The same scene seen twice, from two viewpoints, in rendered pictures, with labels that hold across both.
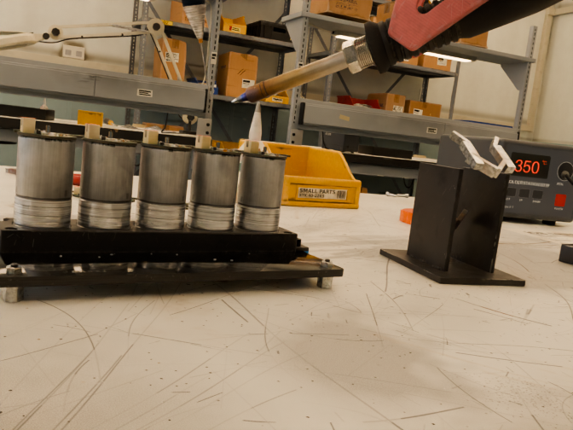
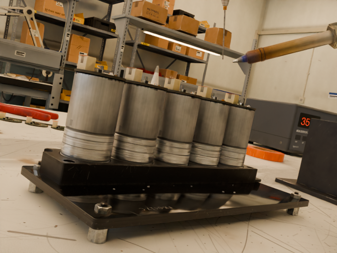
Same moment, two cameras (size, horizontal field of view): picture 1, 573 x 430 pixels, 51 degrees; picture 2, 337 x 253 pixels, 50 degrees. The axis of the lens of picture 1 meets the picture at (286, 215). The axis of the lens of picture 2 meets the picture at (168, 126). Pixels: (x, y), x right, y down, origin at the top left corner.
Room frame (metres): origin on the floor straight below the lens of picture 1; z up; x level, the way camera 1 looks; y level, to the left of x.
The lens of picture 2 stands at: (0.09, 0.11, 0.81)
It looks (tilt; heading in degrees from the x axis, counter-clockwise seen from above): 4 degrees down; 349
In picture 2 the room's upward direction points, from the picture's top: 11 degrees clockwise
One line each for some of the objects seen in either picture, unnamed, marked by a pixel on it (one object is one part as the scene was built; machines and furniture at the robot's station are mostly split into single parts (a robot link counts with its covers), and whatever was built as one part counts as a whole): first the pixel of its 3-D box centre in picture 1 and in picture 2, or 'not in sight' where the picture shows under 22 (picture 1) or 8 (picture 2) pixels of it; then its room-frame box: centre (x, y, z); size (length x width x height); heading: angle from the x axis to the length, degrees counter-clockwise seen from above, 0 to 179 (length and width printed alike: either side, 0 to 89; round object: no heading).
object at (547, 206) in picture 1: (502, 177); (285, 127); (0.78, -0.27, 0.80); 0.15 x 0.12 x 0.10; 15
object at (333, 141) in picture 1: (340, 142); not in sight; (3.11, -0.23, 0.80); 0.15 x 0.12 x 0.10; 43
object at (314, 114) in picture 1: (415, 130); (187, 93); (3.10, -0.60, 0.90); 1.30 x 0.06 x 0.12; 114
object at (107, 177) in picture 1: (106, 191); (136, 128); (0.29, 0.09, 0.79); 0.02 x 0.02 x 0.05
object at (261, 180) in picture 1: (259, 198); (230, 139); (0.33, 0.02, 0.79); 0.02 x 0.02 x 0.05
